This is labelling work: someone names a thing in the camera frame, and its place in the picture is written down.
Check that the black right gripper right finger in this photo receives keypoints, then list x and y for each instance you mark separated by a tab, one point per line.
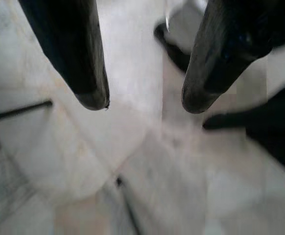
206	73

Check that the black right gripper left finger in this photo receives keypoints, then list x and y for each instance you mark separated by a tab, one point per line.
69	49

